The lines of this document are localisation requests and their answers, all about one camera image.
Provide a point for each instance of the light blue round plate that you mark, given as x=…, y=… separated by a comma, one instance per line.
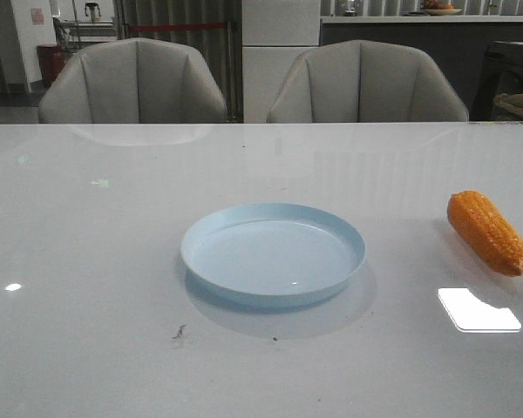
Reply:
x=273, y=255

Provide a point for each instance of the orange plastic corn cob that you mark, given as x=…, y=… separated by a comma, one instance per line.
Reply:
x=480, y=224

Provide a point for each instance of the right grey upholstered chair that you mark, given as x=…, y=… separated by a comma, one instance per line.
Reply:
x=363, y=81

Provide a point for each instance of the grey upholstered chair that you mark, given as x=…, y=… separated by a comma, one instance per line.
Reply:
x=134, y=81
x=363, y=81

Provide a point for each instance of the white cabinet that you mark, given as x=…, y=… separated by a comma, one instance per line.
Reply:
x=274, y=33

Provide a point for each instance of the left grey upholstered chair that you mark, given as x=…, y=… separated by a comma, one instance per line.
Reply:
x=134, y=81

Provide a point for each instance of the red barrier belt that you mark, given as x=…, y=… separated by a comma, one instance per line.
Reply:
x=177, y=27

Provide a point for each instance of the red bin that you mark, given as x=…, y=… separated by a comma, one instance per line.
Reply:
x=51, y=62

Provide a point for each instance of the dark grey counter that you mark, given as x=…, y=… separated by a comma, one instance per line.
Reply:
x=456, y=43

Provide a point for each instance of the fruit bowl on counter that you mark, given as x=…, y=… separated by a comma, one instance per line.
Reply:
x=439, y=8

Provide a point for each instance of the dark side chair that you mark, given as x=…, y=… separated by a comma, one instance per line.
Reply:
x=501, y=72

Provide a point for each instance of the pink wall notice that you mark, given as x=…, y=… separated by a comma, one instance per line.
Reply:
x=37, y=16

